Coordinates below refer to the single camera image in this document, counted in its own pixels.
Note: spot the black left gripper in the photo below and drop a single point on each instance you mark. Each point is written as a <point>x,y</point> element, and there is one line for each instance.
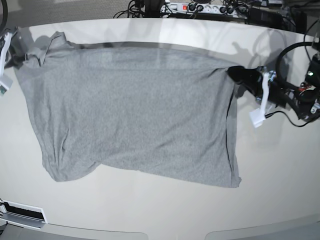
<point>251,80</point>

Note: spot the grey t-shirt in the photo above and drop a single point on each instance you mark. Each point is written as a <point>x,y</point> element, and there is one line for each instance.
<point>159,111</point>

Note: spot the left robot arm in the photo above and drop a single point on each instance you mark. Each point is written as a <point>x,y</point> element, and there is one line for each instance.
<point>306,96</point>

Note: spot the black power adapter box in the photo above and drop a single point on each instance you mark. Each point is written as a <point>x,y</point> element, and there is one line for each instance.
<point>265,18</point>

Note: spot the white power strip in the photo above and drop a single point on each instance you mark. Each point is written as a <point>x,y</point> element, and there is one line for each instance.
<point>233,9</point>

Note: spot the white slotted bracket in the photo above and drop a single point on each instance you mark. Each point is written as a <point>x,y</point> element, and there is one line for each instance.
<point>22,215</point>

